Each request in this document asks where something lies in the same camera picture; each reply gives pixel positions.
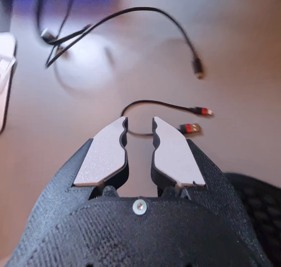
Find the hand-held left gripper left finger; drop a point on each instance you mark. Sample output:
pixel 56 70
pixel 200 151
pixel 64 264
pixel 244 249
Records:
pixel 103 157

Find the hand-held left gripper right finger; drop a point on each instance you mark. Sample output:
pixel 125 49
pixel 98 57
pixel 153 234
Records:
pixel 175 159

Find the black mesh chair pad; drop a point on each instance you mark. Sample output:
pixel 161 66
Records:
pixel 263 205

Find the white stand with printed tags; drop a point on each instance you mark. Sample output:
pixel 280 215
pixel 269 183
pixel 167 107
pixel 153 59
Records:
pixel 6 73

